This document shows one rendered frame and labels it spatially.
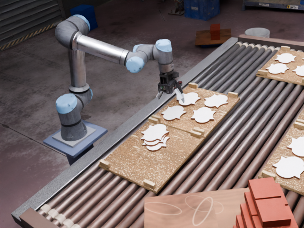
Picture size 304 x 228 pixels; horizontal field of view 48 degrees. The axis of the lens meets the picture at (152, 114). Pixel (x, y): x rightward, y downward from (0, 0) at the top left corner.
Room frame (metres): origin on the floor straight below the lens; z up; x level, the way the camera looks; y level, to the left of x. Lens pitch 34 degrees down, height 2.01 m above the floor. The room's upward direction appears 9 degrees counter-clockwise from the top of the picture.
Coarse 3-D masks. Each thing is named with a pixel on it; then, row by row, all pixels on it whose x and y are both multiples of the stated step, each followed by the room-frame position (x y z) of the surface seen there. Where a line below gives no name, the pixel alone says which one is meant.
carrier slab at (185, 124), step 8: (192, 88) 1.83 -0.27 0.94; (200, 88) 1.82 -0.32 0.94; (200, 96) 1.72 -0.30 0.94; (208, 96) 1.71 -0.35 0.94; (168, 104) 1.69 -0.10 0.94; (176, 104) 1.67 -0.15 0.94; (200, 104) 1.63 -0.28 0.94; (232, 104) 1.58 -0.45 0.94; (160, 112) 1.62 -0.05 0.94; (192, 112) 1.57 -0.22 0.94; (216, 112) 1.53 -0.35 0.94; (224, 112) 1.52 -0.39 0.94; (176, 120) 1.52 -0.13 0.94; (184, 120) 1.50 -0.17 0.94; (192, 120) 1.49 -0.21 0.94; (216, 120) 1.46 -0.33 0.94; (176, 128) 1.45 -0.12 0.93; (184, 128) 1.43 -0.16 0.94; (192, 128) 1.42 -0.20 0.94; (200, 128) 1.41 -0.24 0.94; (208, 128) 1.40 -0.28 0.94
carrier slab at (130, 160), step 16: (144, 128) 1.49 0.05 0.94; (128, 144) 1.37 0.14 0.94; (176, 144) 1.31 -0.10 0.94; (192, 144) 1.29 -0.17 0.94; (112, 160) 1.27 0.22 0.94; (128, 160) 1.25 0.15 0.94; (144, 160) 1.23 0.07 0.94; (160, 160) 1.22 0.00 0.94; (176, 160) 1.20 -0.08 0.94; (128, 176) 1.14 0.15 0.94; (144, 176) 1.12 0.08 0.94; (160, 176) 1.11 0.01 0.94
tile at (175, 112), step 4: (168, 108) 1.63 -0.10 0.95; (172, 108) 1.62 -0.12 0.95; (176, 108) 1.62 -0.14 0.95; (180, 108) 1.61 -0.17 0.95; (164, 112) 1.60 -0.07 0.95; (168, 112) 1.59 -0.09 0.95; (172, 112) 1.58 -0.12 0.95; (176, 112) 1.58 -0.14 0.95; (180, 112) 1.57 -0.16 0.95; (184, 112) 1.56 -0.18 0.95; (164, 116) 1.56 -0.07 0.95; (168, 116) 1.55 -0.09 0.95; (172, 116) 1.54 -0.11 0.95; (176, 116) 1.54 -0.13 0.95; (180, 116) 1.54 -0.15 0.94; (168, 120) 1.52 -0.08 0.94; (172, 120) 1.52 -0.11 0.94
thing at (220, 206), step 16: (208, 192) 0.88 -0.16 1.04; (224, 192) 0.87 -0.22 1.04; (240, 192) 0.86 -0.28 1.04; (144, 208) 0.85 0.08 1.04; (160, 208) 0.84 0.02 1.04; (176, 208) 0.83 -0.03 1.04; (192, 208) 0.82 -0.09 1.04; (208, 208) 0.81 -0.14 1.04; (224, 208) 0.80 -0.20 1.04; (144, 224) 0.78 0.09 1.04; (160, 224) 0.77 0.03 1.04; (176, 224) 0.76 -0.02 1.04; (192, 224) 0.75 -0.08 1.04; (208, 224) 0.74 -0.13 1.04; (224, 224) 0.73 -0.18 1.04
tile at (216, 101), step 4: (212, 96) 1.68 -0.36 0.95; (216, 96) 1.68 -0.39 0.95; (220, 96) 1.67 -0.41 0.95; (224, 96) 1.66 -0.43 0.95; (208, 100) 1.65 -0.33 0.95; (212, 100) 1.64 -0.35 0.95; (216, 100) 1.63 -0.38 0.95; (220, 100) 1.63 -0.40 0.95; (224, 100) 1.62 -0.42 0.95; (204, 104) 1.62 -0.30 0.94; (208, 104) 1.60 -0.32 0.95; (212, 104) 1.60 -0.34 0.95; (216, 104) 1.59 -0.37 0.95; (220, 104) 1.58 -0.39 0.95; (224, 104) 1.59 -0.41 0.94
